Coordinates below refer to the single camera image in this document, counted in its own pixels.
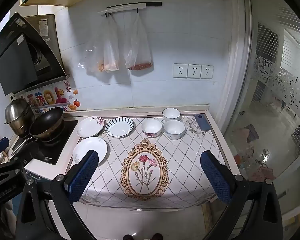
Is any pink floral plate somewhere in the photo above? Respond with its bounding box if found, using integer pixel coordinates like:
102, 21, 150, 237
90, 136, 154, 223
76, 116, 105, 138

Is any blue smartphone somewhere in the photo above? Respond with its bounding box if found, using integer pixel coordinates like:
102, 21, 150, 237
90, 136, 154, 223
194, 114, 212, 132

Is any wall hook rail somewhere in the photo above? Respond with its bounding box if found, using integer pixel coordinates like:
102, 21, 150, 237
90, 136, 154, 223
98, 2, 162, 15

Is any floral printed table mat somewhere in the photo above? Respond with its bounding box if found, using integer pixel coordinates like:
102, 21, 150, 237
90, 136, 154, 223
65, 115, 230, 209

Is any blue leaf pattern plate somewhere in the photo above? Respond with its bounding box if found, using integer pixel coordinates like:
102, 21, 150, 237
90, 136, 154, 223
105, 117, 135, 138

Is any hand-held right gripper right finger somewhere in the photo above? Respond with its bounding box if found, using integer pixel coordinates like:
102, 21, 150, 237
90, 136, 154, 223
200, 151, 283, 240

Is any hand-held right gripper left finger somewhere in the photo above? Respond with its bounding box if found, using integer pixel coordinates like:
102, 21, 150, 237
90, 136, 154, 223
16, 150, 100, 240

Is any plastic bag with orange contents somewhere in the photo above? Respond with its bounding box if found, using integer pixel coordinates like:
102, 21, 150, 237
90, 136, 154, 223
100, 14, 120, 72

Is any white plate with grey print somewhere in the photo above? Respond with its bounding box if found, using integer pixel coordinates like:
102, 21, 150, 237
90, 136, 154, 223
72, 137, 108, 166

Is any stainless steel steamer pot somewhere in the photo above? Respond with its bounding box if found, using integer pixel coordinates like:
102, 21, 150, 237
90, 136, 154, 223
4, 96, 35, 137

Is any colourful wall sticker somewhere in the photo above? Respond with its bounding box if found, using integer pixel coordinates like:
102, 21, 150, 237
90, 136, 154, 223
20, 81, 80, 115

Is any plain white bowl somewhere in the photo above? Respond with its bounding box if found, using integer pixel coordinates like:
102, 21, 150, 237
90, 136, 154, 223
162, 108, 181, 123

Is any black wok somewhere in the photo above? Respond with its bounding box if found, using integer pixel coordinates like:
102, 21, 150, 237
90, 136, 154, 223
11, 107, 64, 155

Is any black range hood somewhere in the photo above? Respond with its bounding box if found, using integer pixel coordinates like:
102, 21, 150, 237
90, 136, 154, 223
0, 12, 66, 96

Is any white wall socket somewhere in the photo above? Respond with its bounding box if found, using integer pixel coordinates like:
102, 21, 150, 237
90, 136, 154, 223
187, 64, 202, 79
173, 63, 188, 78
201, 65, 214, 79

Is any plastic bag with red contents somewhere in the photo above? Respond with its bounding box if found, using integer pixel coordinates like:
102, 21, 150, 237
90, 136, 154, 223
123, 11, 153, 71

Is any empty clear plastic bag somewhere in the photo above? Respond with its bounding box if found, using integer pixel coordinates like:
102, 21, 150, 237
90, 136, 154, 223
77, 17, 105, 72

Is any frosted glass sliding door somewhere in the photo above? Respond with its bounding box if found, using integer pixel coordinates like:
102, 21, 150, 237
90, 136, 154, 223
225, 0, 300, 230

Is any red floral bowl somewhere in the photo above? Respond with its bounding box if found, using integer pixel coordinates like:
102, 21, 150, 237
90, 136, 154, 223
141, 119, 163, 138

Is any black induction cooktop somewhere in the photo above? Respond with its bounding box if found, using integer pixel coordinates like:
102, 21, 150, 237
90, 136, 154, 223
12, 120, 79, 165

